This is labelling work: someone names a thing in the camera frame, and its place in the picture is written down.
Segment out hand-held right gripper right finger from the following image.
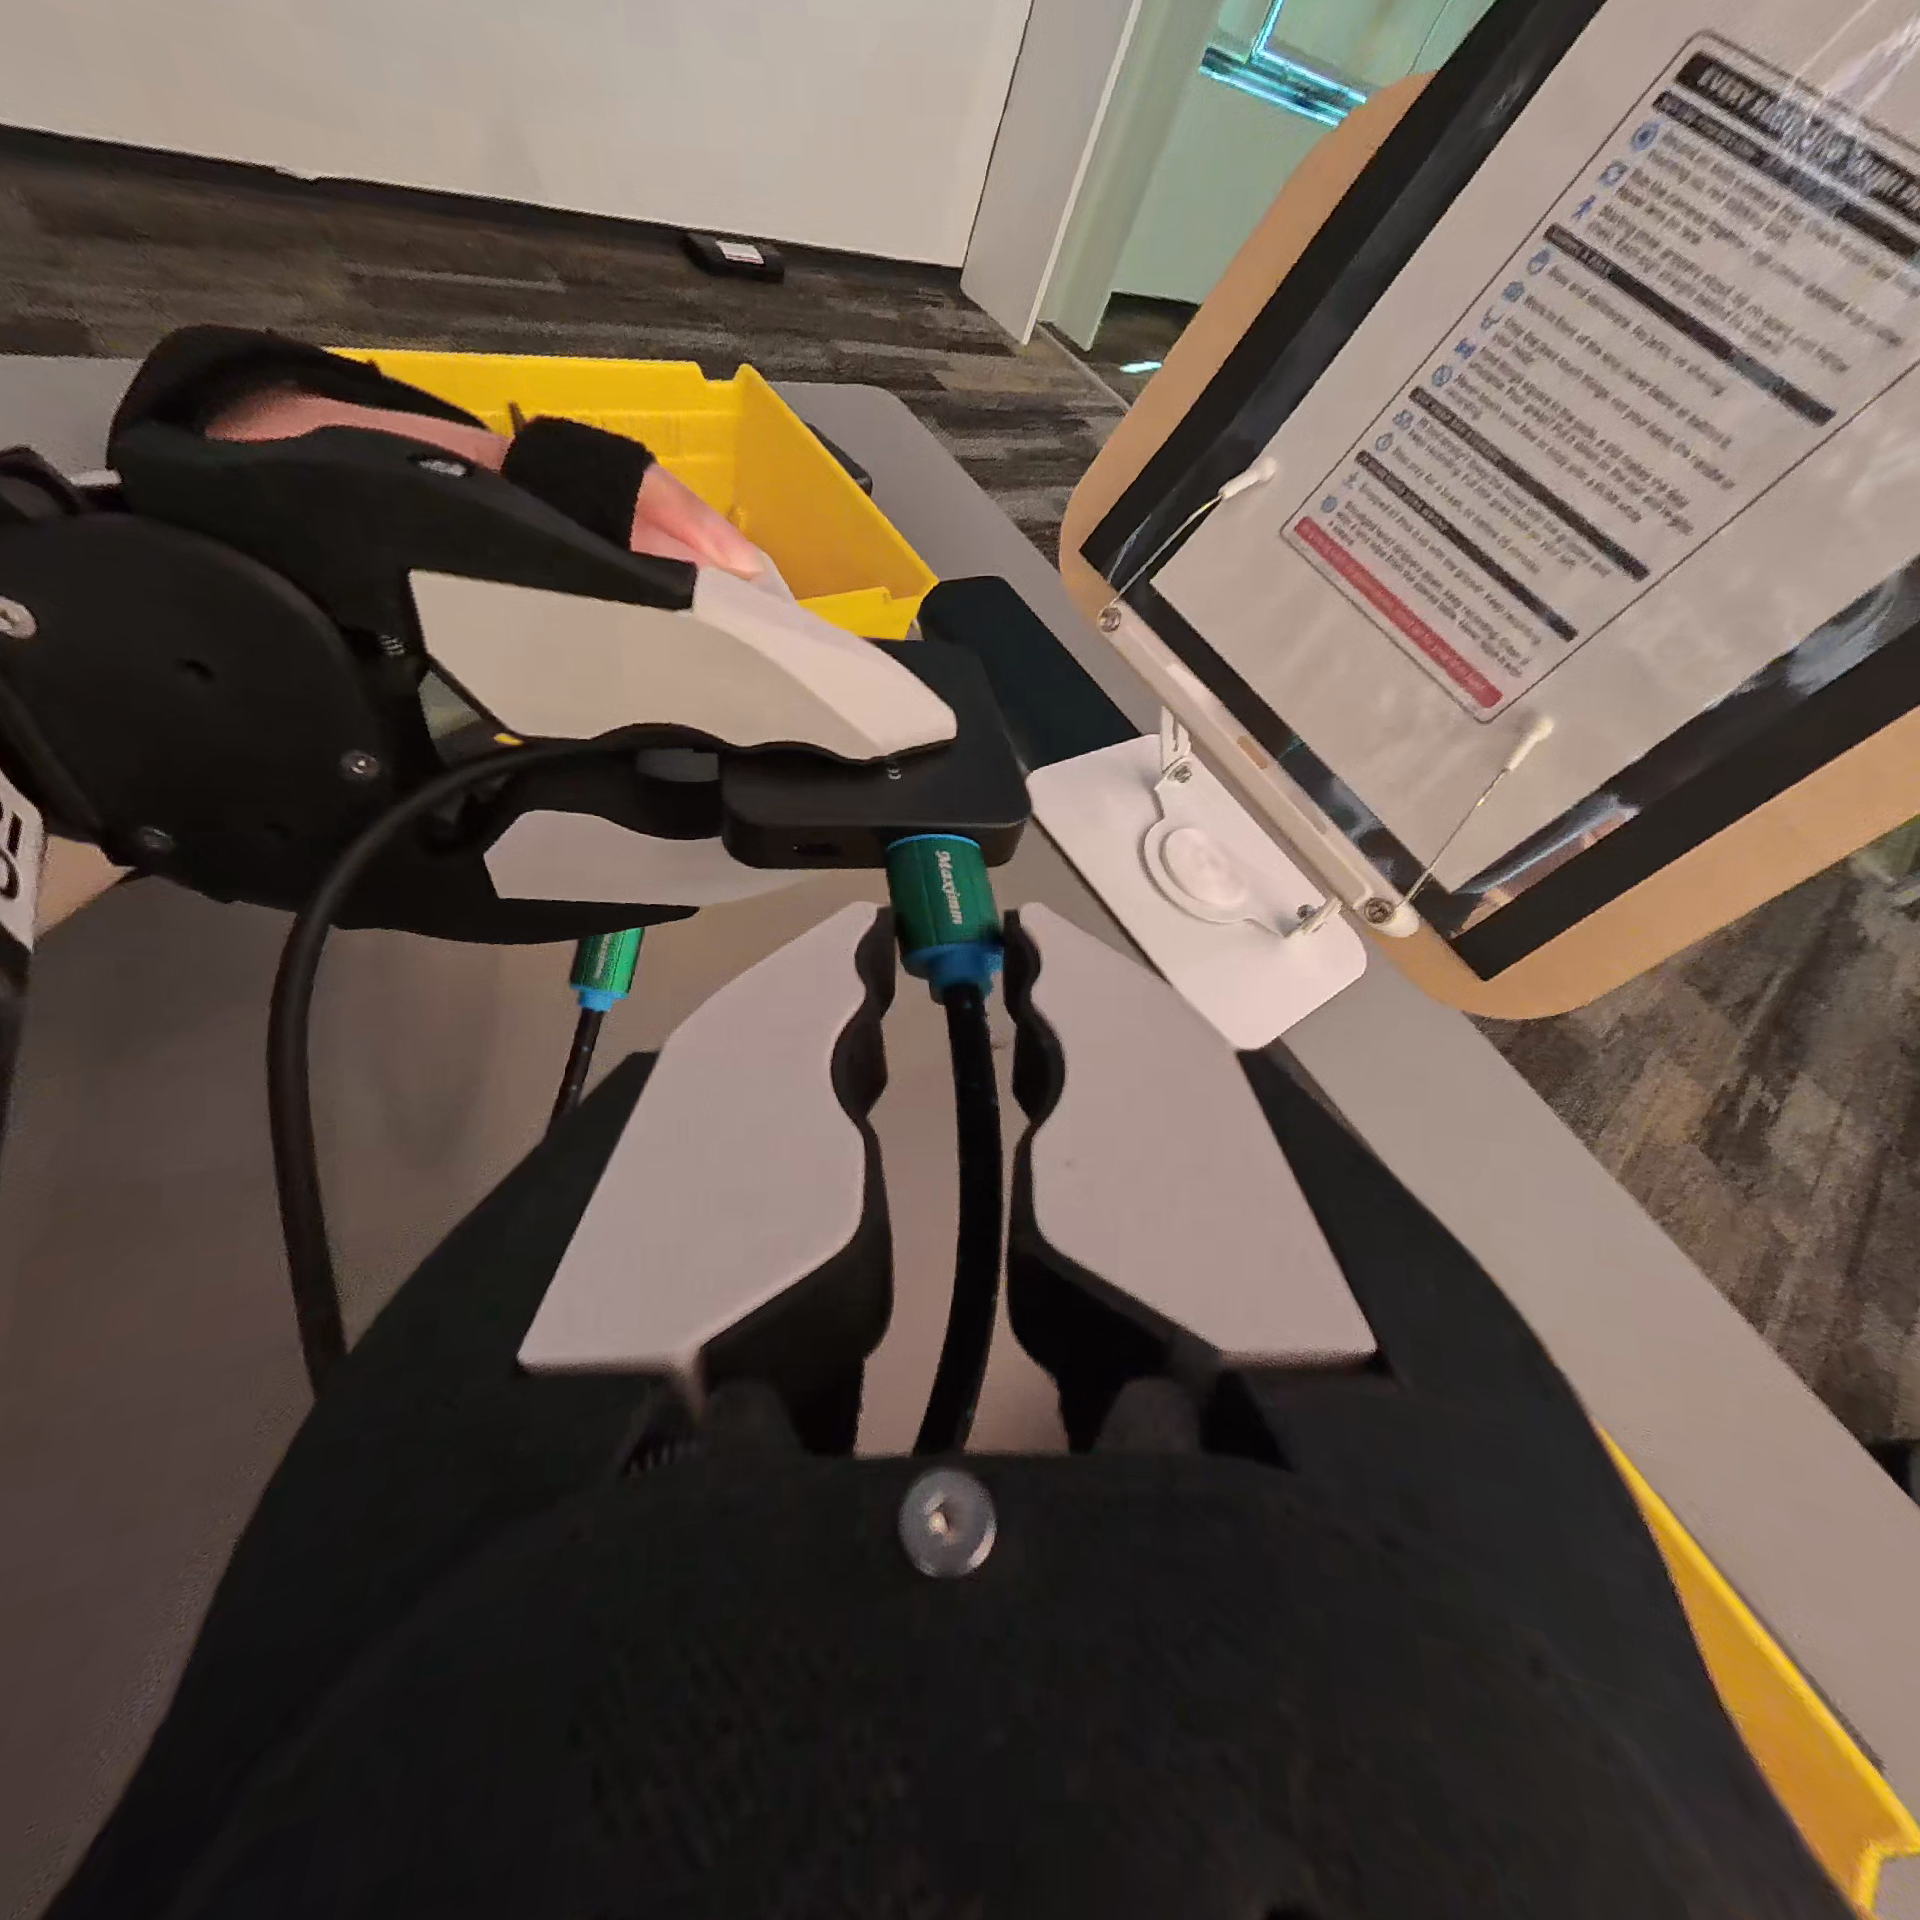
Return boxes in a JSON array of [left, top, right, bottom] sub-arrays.
[[1005, 901, 1383, 1374]]

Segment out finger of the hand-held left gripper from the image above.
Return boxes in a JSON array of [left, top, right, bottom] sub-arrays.
[[482, 808, 753, 913], [408, 564, 963, 763]]

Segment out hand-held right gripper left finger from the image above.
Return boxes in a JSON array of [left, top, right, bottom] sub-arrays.
[[513, 901, 900, 1380]]

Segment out yellow plastic bin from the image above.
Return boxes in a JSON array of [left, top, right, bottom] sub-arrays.
[[329, 348, 939, 640], [1598, 1427, 1920, 1920]]

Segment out black adapter hub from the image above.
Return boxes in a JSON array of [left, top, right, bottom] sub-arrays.
[[719, 637, 1035, 871]]

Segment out black braided hdmi cable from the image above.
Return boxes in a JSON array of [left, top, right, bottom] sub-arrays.
[[543, 828, 1012, 1460]]

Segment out black usb-c cable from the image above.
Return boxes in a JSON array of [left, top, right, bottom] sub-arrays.
[[265, 743, 728, 1395]]

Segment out instruction sheet in clear holder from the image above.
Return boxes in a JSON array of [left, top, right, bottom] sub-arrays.
[[1146, 0, 1920, 903]]

